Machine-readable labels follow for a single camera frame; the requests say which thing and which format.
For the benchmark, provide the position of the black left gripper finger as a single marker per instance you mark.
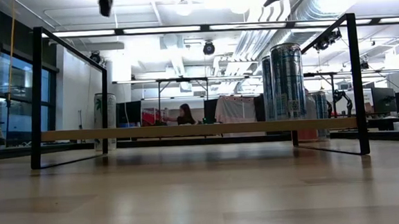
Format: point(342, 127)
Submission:
point(105, 4)

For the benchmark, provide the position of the silver blue slim can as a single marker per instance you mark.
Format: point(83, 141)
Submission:
point(288, 82)
point(320, 108)
point(268, 87)

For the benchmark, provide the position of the white Celsius can black lid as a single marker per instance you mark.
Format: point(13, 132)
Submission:
point(113, 114)

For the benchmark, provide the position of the peach white Spindrift can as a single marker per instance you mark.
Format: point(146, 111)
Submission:
point(308, 135)

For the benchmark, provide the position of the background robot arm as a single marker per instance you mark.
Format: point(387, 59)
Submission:
point(345, 99)

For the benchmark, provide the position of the black hanging spotlight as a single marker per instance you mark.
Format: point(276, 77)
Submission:
point(95, 57)
point(209, 48)

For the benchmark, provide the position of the red box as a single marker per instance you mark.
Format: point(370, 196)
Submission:
point(150, 116)

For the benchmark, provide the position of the pale draped cloth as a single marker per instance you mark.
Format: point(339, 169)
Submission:
point(235, 109)

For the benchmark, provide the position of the person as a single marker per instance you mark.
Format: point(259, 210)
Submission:
point(186, 118)

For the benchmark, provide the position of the white cup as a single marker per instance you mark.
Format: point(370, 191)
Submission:
point(397, 126)

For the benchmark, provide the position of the black background rig frame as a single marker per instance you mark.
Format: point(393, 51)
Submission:
point(183, 79)

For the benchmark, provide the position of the black aluminium table frame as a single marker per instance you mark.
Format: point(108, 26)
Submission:
point(201, 140)

